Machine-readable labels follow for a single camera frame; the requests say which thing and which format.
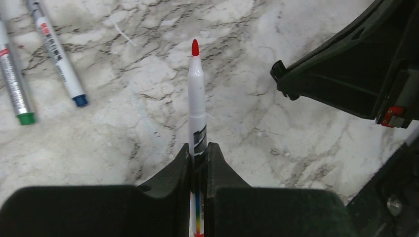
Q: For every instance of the white marker pen green tip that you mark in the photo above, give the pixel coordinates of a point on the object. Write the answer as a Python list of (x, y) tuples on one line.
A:
[(14, 80)]

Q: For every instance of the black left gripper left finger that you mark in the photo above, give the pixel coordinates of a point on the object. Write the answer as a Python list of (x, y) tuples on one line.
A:
[(157, 208)]

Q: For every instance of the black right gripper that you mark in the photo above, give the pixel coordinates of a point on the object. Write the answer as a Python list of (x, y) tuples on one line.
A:
[(369, 69)]

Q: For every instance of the white marker pen red end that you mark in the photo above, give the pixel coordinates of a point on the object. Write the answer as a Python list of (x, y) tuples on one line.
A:
[(197, 137)]

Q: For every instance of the grey marker pen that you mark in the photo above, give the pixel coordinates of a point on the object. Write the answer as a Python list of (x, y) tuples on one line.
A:
[(57, 53)]

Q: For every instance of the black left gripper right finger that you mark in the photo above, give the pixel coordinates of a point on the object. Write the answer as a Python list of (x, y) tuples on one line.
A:
[(233, 208)]

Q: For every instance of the black mounting rail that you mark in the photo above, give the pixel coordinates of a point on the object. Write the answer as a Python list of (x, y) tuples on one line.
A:
[(388, 205)]

